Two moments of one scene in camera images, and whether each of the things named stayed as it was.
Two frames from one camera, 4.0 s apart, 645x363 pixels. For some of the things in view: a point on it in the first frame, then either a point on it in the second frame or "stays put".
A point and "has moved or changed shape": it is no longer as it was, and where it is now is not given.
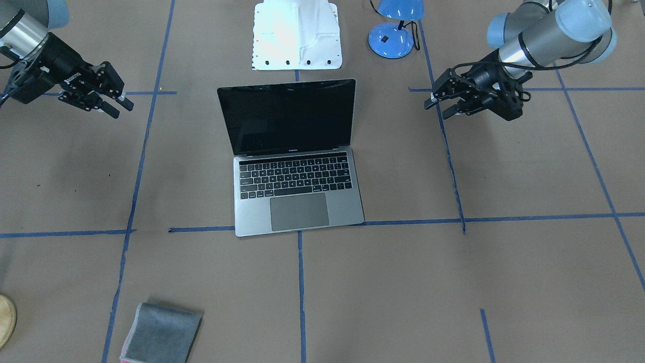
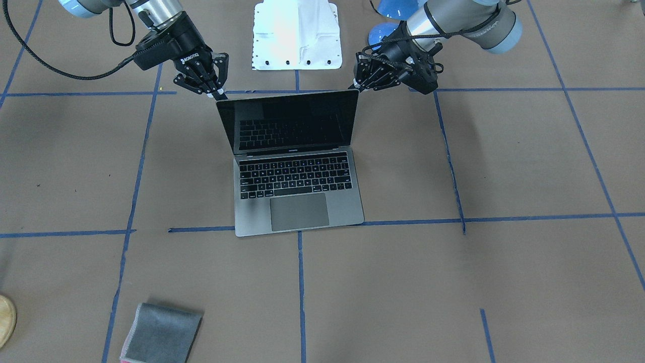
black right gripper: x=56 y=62 → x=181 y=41
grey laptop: x=294 y=167 has moved or changed shape
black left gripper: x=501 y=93 → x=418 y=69
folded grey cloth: x=161 y=334 stays put
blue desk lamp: x=391 y=41 stays put
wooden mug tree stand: x=8 y=320 stays put
